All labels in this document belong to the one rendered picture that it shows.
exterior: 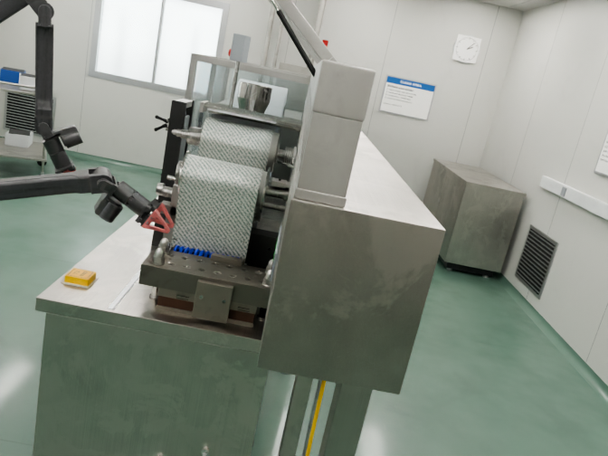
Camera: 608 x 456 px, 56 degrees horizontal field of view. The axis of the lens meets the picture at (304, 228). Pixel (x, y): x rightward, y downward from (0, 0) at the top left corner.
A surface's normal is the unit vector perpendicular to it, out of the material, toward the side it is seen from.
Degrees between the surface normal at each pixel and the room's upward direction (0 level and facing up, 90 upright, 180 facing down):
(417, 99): 90
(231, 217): 90
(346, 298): 90
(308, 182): 90
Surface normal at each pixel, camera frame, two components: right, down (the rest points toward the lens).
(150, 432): -0.01, 0.26
